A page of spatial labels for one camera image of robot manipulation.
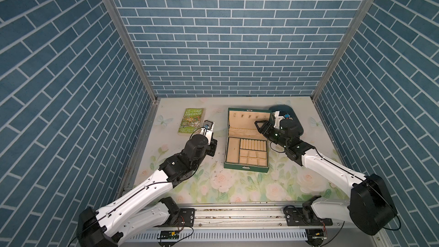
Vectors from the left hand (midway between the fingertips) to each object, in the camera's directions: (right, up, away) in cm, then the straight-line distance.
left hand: (217, 134), depth 74 cm
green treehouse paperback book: (-19, +6, +32) cm, 37 cm away
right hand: (+20, +4, +8) cm, 22 cm away
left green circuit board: (-20, -42, -2) cm, 47 cm away
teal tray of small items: (+42, +10, +35) cm, 56 cm away
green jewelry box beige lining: (+15, -9, +17) cm, 24 cm away
